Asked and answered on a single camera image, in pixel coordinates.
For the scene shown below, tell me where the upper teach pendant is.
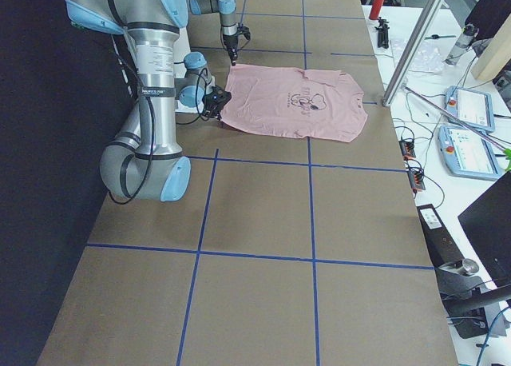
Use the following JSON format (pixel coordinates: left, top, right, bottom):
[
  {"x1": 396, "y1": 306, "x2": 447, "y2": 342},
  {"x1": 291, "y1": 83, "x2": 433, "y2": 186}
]
[{"x1": 445, "y1": 86, "x2": 495, "y2": 133}]

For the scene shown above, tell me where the clear plastic bag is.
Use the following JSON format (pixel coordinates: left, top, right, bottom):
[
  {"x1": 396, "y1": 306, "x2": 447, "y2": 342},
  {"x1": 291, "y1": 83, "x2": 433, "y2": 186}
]
[{"x1": 390, "y1": 38, "x2": 444, "y2": 74}]

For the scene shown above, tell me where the black box with label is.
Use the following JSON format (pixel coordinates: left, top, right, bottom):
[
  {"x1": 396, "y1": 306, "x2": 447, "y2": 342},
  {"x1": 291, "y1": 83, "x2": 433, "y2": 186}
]
[{"x1": 417, "y1": 204, "x2": 464, "y2": 268}]

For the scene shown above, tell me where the brown table mat blue grid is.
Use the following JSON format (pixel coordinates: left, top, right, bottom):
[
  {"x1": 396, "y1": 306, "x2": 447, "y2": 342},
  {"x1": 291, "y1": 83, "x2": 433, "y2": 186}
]
[{"x1": 38, "y1": 0, "x2": 458, "y2": 365}]

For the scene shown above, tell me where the black folded tripod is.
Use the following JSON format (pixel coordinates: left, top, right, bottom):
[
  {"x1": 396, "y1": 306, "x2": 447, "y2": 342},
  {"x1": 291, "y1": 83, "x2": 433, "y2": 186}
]
[{"x1": 376, "y1": 17, "x2": 390, "y2": 49}]

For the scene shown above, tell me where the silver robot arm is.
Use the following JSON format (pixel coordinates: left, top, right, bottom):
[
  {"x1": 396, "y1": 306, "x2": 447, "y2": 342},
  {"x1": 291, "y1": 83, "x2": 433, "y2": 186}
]
[
  {"x1": 188, "y1": 0, "x2": 242, "y2": 66},
  {"x1": 65, "y1": 0, "x2": 229, "y2": 205}
]

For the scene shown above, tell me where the aluminium frame post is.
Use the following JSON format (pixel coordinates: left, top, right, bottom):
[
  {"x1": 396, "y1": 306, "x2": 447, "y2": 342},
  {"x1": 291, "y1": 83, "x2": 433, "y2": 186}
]
[{"x1": 382, "y1": 0, "x2": 445, "y2": 107}]

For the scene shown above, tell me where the red bottle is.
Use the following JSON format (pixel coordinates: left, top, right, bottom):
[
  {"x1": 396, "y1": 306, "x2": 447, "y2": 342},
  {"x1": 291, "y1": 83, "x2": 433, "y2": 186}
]
[{"x1": 369, "y1": 0, "x2": 385, "y2": 21}]

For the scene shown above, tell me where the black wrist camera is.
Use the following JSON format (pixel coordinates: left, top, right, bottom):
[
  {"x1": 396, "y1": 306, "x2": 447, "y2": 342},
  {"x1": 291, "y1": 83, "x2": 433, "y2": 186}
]
[
  {"x1": 238, "y1": 24, "x2": 252, "y2": 41},
  {"x1": 209, "y1": 86, "x2": 232, "y2": 106}
]

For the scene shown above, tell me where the lower teach pendant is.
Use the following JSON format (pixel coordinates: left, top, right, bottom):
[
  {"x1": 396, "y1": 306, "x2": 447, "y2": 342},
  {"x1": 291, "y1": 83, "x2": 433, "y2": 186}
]
[{"x1": 438, "y1": 125, "x2": 504, "y2": 181}]

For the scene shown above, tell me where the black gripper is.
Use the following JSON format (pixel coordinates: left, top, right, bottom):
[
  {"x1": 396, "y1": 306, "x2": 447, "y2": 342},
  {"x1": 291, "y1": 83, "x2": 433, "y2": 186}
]
[
  {"x1": 222, "y1": 34, "x2": 239, "y2": 66},
  {"x1": 201, "y1": 94, "x2": 224, "y2": 122}
]

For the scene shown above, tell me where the metal reacher stick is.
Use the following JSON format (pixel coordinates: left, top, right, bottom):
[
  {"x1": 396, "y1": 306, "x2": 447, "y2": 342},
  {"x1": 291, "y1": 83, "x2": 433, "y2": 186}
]
[{"x1": 402, "y1": 85, "x2": 510, "y2": 161}]

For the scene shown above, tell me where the teach pendant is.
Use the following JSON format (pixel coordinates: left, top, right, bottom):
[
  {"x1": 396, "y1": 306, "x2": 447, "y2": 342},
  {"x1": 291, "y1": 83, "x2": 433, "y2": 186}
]
[
  {"x1": 438, "y1": 125, "x2": 504, "y2": 181},
  {"x1": 445, "y1": 86, "x2": 495, "y2": 133}
]

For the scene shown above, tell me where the pink Snoopy t-shirt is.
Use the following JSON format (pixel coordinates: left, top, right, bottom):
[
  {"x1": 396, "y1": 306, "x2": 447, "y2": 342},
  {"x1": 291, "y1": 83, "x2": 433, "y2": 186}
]
[{"x1": 221, "y1": 64, "x2": 368, "y2": 143}]

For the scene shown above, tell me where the black monitor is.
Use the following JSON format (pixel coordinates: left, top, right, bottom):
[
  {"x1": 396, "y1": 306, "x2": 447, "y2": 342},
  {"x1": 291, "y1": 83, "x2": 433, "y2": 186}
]
[{"x1": 458, "y1": 173, "x2": 511, "y2": 286}]

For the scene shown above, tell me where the orange black connector block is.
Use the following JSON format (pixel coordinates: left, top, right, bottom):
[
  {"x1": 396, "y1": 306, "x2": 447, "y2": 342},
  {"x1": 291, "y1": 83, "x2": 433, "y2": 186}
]
[{"x1": 398, "y1": 140, "x2": 416, "y2": 161}]

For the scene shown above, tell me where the clear water bottle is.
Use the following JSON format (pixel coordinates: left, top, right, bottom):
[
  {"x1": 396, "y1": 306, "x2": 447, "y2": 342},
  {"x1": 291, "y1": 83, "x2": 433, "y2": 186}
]
[{"x1": 445, "y1": 23, "x2": 479, "y2": 66}]

